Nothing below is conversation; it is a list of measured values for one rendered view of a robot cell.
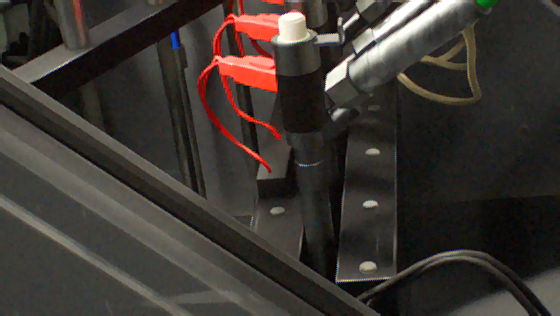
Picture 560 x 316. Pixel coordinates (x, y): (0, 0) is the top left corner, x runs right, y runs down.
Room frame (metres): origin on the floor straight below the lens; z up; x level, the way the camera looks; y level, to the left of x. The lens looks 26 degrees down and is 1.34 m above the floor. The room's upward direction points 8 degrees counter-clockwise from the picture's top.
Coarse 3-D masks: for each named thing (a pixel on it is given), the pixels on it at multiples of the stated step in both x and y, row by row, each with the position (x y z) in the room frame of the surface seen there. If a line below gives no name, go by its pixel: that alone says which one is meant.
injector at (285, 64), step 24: (288, 48) 0.60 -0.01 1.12; (312, 48) 0.60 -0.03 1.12; (288, 72) 0.60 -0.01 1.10; (312, 72) 0.60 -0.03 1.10; (288, 96) 0.60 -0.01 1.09; (312, 96) 0.60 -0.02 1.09; (288, 120) 0.60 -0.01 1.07; (312, 120) 0.60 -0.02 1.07; (336, 120) 0.60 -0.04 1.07; (288, 144) 0.61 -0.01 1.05; (312, 144) 0.60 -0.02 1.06; (312, 168) 0.60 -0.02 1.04; (312, 192) 0.60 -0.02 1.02; (312, 216) 0.61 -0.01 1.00; (312, 240) 0.61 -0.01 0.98; (312, 264) 0.61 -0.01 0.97; (336, 264) 0.61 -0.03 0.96
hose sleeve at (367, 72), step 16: (448, 0) 0.48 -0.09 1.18; (464, 0) 0.47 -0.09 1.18; (432, 16) 0.48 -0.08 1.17; (448, 16) 0.47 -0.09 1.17; (464, 16) 0.47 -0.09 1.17; (480, 16) 0.47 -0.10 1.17; (400, 32) 0.49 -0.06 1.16; (416, 32) 0.48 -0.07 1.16; (432, 32) 0.48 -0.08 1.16; (448, 32) 0.48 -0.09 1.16; (384, 48) 0.49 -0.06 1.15; (400, 48) 0.49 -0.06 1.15; (416, 48) 0.48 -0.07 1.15; (432, 48) 0.48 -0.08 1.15; (352, 64) 0.51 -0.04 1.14; (368, 64) 0.50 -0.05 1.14; (384, 64) 0.49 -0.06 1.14; (400, 64) 0.49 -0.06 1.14; (352, 80) 0.50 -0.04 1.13; (368, 80) 0.50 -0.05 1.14; (384, 80) 0.50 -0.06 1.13
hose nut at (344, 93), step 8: (344, 64) 0.51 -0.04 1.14; (336, 72) 0.51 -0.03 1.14; (344, 72) 0.51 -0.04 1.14; (328, 80) 0.51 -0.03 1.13; (336, 80) 0.51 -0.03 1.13; (344, 80) 0.50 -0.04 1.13; (328, 88) 0.51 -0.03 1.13; (336, 88) 0.50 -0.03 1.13; (344, 88) 0.50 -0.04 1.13; (352, 88) 0.50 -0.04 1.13; (336, 96) 0.51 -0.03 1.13; (344, 96) 0.50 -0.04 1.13; (352, 96) 0.50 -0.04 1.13; (360, 96) 0.50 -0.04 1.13; (368, 96) 0.50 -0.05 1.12; (336, 104) 0.51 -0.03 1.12; (344, 104) 0.50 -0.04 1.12; (352, 104) 0.51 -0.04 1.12
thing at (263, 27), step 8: (248, 16) 0.74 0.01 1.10; (256, 16) 0.73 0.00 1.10; (264, 16) 0.73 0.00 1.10; (272, 16) 0.72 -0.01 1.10; (280, 16) 0.71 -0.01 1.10; (240, 24) 0.73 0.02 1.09; (248, 24) 0.72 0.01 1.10; (256, 24) 0.72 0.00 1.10; (264, 24) 0.71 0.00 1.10; (272, 24) 0.71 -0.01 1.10; (248, 32) 0.73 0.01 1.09; (256, 32) 0.72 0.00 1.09; (264, 32) 0.71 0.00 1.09; (272, 32) 0.71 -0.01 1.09; (264, 40) 0.71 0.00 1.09
